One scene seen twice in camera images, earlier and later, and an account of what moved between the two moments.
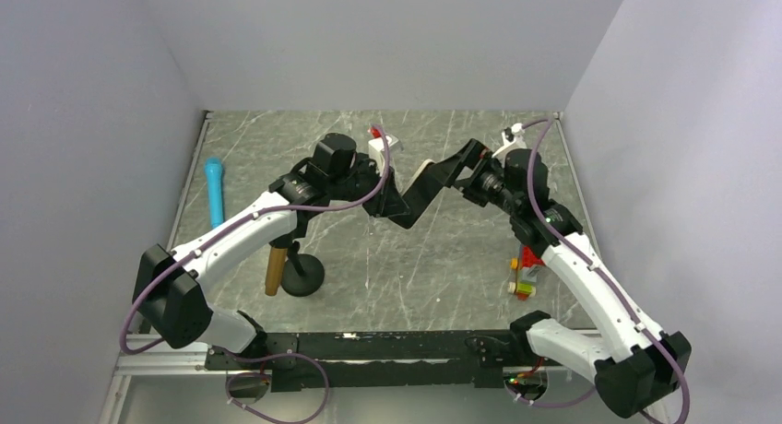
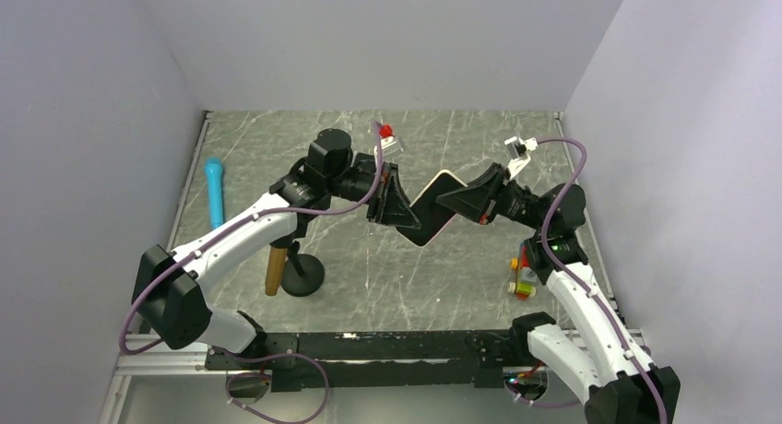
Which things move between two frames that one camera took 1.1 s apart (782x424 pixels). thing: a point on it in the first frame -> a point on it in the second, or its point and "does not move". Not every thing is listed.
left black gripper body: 358,185 does not move
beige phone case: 420,170 -> 432,217
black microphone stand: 302,274 does not move
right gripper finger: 427,187 -> 478,198
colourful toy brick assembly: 526,264 does not move
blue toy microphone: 214,172 does not move
